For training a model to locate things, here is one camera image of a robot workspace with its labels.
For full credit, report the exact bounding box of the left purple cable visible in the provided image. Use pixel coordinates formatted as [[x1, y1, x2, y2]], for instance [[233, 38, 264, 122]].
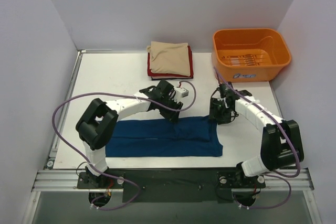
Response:
[[51, 81, 197, 211]]

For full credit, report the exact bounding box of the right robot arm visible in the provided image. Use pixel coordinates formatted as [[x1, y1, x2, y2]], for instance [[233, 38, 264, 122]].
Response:
[[209, 82, 304, 187]]

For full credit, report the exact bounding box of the orange plastic basket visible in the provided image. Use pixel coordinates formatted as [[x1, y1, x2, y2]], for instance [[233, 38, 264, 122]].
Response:
[[212, 28, 291, 82]]

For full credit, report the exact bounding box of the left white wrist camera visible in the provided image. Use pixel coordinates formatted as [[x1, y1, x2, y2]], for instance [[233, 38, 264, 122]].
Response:
[[174, 87, 189, 100]]

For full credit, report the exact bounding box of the beige folded t shirt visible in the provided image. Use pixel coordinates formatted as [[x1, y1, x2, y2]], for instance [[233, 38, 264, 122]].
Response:
[[146, 41, 191, 76]]

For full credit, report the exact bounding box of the red folded t shirt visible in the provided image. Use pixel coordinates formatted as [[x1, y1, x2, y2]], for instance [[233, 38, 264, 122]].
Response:
[[147, 46, 194, 77]]

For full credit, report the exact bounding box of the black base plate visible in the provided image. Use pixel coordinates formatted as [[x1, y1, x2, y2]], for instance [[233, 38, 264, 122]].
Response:
[[77, 167, 266, 204]]

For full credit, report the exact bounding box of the blue t shirt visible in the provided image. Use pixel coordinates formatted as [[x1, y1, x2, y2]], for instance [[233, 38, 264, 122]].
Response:
[[106, 116, 223, 157]]

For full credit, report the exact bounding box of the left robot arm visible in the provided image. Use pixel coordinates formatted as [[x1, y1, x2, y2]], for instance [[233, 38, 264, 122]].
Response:
[[76, 80, 188, 188]]

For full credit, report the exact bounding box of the black folded t shirt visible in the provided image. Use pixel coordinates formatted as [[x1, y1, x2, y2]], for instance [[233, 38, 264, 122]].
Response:
[[151, 76, 193, 81]]

